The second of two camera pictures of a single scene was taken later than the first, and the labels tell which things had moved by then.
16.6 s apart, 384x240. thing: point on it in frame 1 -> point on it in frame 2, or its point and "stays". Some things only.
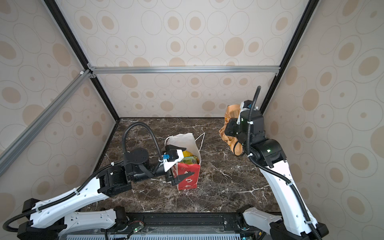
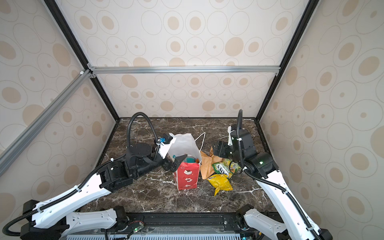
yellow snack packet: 187,154 -> 220,182
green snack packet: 189,160 -> 227,167
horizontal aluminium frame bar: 182,70 stays
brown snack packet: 231,112 -> 207,160
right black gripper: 232,123 -> 220,146
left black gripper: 169,175 -> 174,164
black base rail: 213,222 stays
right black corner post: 311,5 stays
